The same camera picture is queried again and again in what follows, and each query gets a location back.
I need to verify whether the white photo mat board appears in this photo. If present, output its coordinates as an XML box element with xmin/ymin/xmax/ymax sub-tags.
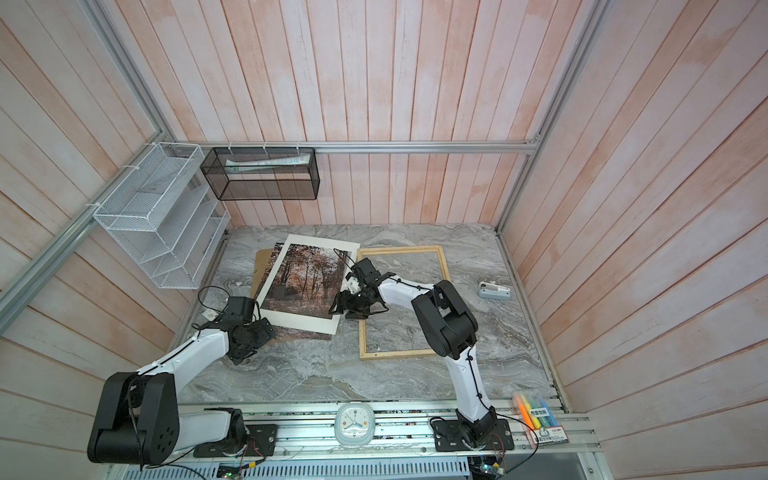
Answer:
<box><xmin>256</xmin><ymin>234</ymin><xmax>360</xmax><ymax>335</ymax></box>

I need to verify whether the light wooden picture frame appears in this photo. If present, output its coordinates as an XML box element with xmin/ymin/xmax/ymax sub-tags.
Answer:
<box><xmin>357</xmin><ymin>245</ymin><xmax>451</xmax><ymax>360</ymax></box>

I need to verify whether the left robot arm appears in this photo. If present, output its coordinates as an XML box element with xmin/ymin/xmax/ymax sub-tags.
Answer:
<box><xmin>87</xmin><ymin>296</ymin><xmax>277</xmax><ymax>468</ymax></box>

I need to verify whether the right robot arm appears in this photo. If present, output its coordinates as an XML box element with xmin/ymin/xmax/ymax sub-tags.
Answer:
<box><xmin>329</xmin><ymin>258</ymin><xmax>498</xmax><ymax>449</ymax></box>

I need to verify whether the autumn forest photo print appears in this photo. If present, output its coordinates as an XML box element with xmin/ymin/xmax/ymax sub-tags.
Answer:
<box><xmin>275</xmin><ymin>268</ymin><xmax>332</xmax><ymax>341</ymax></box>

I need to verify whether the small white square tag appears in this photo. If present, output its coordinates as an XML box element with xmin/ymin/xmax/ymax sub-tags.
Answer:
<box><xmin>202</xmin><ymin>309</ymin><xmax>219</xmax><ymax>321</ymax></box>

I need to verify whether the brown cardboard backing board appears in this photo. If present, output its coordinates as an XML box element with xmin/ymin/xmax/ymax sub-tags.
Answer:
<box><xmin>249</xmin><ymin>248</ymin><xmax>301</xmax><ymax>346</ymax></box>

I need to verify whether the white desk clock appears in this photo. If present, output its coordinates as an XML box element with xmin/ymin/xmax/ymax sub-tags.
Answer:
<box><xmin>334</xmin><ymin>402</ymin><xmax>376</xmax><ymax>447</ymax></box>

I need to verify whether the small white grey device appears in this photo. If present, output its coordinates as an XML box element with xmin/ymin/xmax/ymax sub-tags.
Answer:
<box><xmin>478</xmin><ymin>282</ymin><xmax>511</xmax><ymax>301</ymax></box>

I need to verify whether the paper in black basket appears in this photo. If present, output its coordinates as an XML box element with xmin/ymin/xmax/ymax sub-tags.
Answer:
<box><xmin>225</xmin><ymin>154</ymin><xmax>311</xmax><ymax>174</ymax></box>

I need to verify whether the pack of coloured highlighters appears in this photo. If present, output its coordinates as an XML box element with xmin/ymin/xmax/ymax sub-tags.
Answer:
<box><xmin>514</xmin><ymin>393</ymin><xmax>569</xmax><ymax>447</ymax></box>

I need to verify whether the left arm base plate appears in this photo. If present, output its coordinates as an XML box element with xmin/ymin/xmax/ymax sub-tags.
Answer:
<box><xmin>193</xmin><ymin>424</ymin><xmax>278</xmax><ymax>458</ymax></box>

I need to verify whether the white wire mesh shelf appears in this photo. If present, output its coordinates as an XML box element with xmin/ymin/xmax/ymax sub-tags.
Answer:
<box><xmin>94</xmin><ymin>143</ymin><xmax>230</xmax><ymax>290</ymax></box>

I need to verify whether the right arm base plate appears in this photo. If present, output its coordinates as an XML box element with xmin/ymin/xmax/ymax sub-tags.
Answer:
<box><xmin>429</xmin><ymin>417</ymin><xmax>515</xmax><ymax>452</ymax></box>

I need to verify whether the black wire mesh basket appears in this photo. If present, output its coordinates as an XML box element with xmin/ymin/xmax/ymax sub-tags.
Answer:
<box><xmin>201</xmin><ymin>146</ymin><xmax>321</xmax><ymax>201</ymax></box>

